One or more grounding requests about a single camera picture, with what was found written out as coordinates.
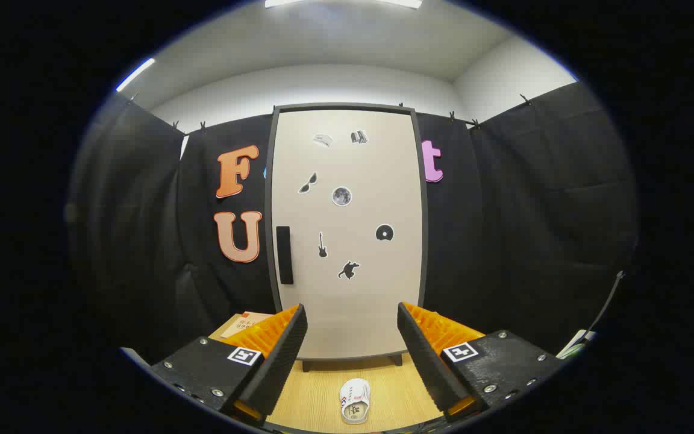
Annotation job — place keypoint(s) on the black backdrop cloth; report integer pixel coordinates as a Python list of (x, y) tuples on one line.
[(503, 211)]

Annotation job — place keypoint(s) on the white green object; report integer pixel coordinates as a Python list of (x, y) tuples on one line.
[(576, 345)]

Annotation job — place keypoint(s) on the white canvas shoe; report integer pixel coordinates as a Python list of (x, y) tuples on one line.
[(356, 392)]

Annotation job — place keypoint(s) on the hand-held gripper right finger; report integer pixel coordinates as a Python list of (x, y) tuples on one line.
[(425, 361)]

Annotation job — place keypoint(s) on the dark grey shoe cabinet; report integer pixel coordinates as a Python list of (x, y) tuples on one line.
[(269, 211)]

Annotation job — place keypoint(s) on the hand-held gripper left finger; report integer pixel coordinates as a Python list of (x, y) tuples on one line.
[(281, 367)]

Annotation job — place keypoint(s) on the ceiling light panel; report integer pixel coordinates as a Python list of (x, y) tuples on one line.
[(407, 3), (136, 73)]

